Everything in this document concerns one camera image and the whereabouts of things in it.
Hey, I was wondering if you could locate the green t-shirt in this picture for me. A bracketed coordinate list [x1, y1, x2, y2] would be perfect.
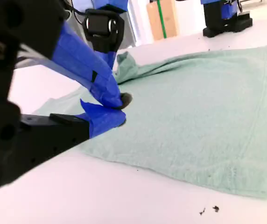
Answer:
[32, 43, 267, 200]

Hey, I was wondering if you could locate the brown cardboard box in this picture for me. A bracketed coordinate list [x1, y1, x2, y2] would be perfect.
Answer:
[146, 0, 180, 42]

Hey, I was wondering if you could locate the gripper camera cable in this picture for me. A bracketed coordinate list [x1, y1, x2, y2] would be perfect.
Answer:
[63, 0, 88, 17]

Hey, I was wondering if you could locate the green strap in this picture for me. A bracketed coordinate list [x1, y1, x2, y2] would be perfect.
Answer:
[156, 0, 167, 38]

